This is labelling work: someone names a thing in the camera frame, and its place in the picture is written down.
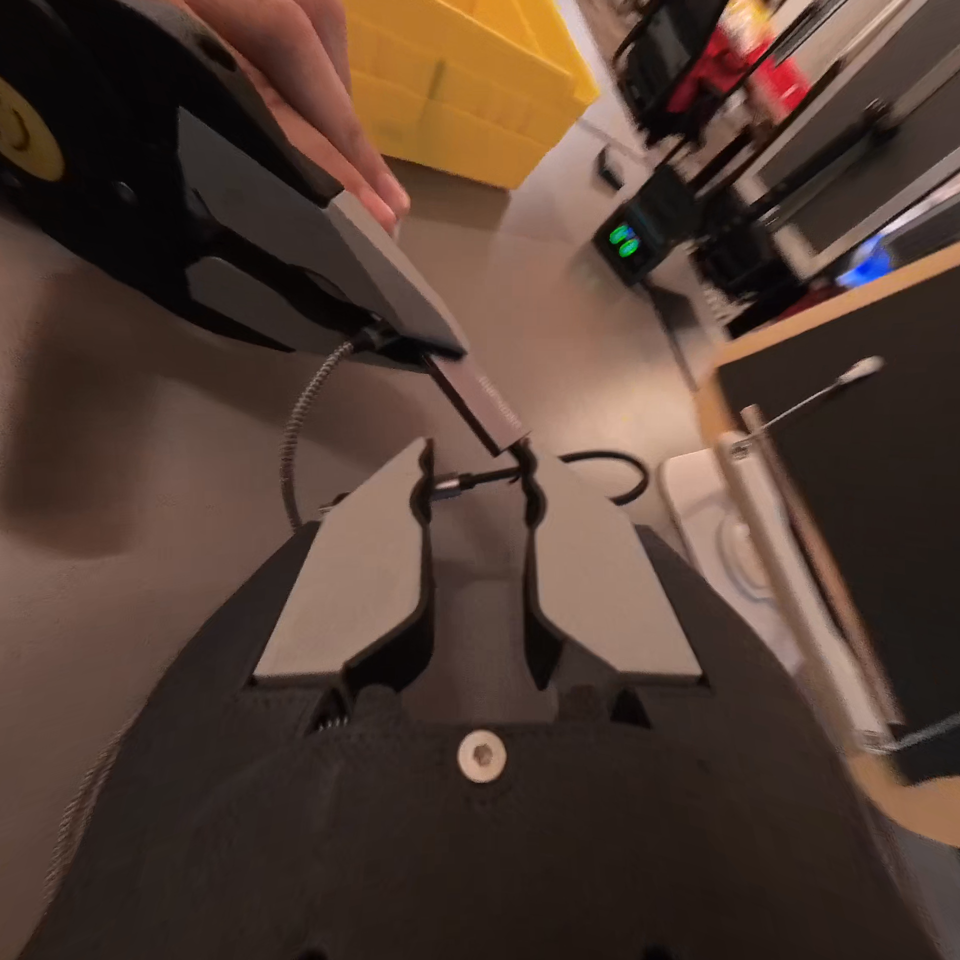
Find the red object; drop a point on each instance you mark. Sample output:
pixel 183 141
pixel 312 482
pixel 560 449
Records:
pixel 750 67

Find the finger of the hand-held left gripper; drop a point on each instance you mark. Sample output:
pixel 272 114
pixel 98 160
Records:
pixel 360 255
pixel 255 300

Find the yellow plastic bin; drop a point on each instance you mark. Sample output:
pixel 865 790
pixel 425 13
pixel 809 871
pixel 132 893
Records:
pixel 465 97

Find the person's left hand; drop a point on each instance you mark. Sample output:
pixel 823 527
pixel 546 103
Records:
pixel 315 90

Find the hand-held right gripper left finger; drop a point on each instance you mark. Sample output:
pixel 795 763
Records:
pixel 352 592

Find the black smartwatch green display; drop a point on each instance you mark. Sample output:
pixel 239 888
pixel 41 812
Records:
pixel 626 244

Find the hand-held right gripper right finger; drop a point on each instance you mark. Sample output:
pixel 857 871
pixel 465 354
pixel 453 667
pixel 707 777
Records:
pixel 600 600

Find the grey usb hub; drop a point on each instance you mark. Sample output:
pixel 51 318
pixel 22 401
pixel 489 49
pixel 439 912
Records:
pixel 487 409

